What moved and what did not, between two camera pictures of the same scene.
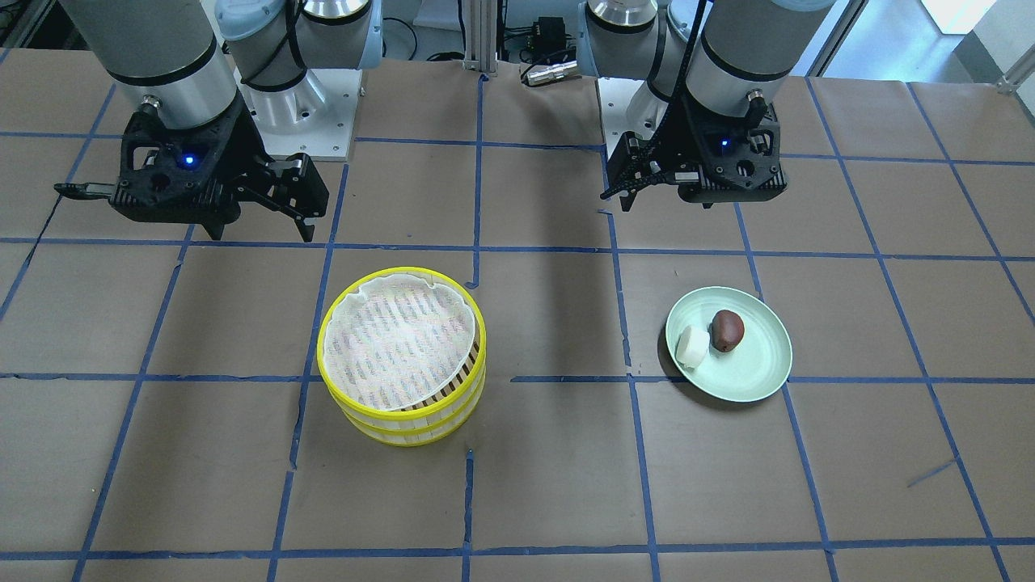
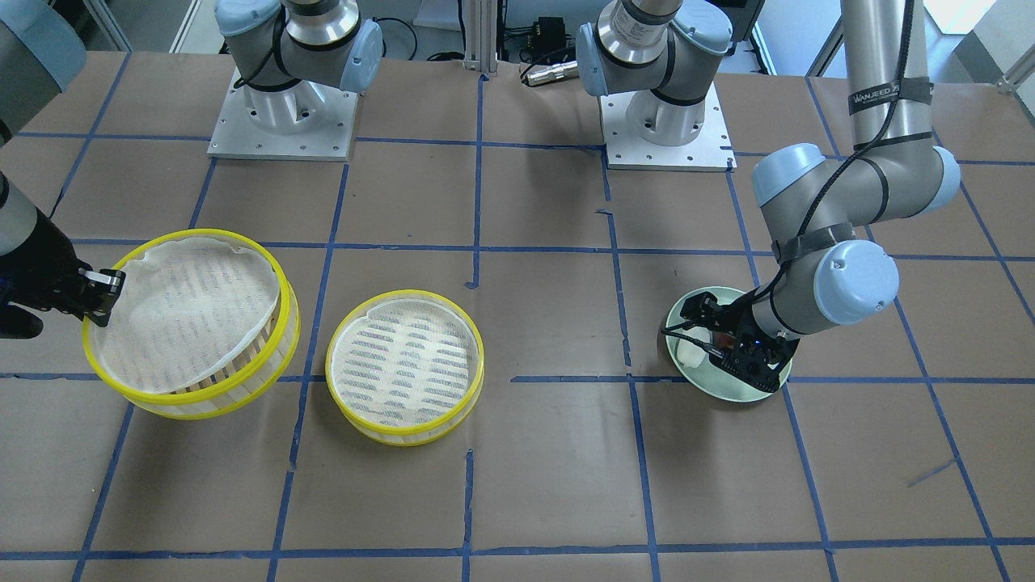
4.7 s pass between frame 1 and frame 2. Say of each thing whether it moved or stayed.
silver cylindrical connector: stayed
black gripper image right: moved
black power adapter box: stayed
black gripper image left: moved
